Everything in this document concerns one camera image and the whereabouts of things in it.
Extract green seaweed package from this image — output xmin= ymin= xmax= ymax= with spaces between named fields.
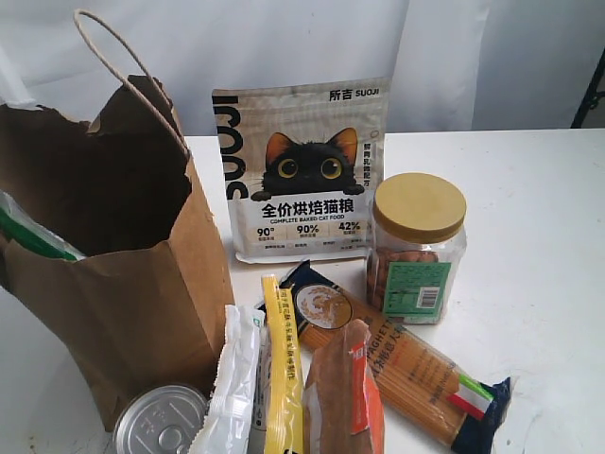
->
xmin=1 ymin=191 xmax=86 ymax=261

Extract brown paper bag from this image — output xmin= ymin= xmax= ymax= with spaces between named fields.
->
xmin=1 ymin=70 xmax=233 ymax=430

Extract beige cat food pouch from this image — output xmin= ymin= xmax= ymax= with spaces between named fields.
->
xmin=212 ymin=78 xmax=390 ymax=264

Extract clear jar yellow lid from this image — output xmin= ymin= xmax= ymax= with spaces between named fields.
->
xmin=366 ymin=172 xmax=467 ymax=324

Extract yellow snack packet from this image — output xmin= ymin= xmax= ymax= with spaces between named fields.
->
xmin=262 ymin=274 xmax=304 ymax=453

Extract orange brown snack packet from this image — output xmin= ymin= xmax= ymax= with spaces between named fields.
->
xmin=303 ymin=320 xmax=385 ymax=453

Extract spaghetti package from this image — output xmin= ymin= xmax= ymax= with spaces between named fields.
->
xmin=280 ymin=260 xmax=511 ymax=453

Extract white snack packet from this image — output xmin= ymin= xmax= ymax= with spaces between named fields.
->
xmin=189 ymin=306 xmax=265 ymax=453

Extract silver tin can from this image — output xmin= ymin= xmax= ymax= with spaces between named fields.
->
xmin=112 ymin=384 xmax=208 ymax=454

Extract black metal stand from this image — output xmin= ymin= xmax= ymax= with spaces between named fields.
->
xmin=570 ymin=56 xmax=604 ymax=129

